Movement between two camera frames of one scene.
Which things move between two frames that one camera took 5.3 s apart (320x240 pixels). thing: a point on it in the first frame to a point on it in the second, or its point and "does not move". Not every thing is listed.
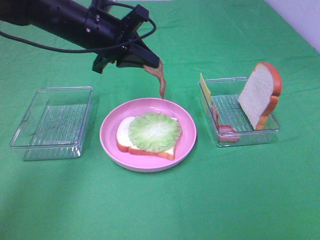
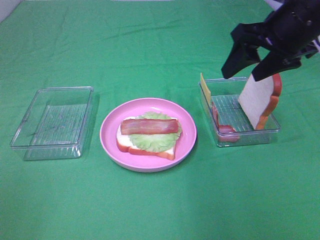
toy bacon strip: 226,133 does not move
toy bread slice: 124,143 does not move
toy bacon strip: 158,71 to 149,126
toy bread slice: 259,97 does not move
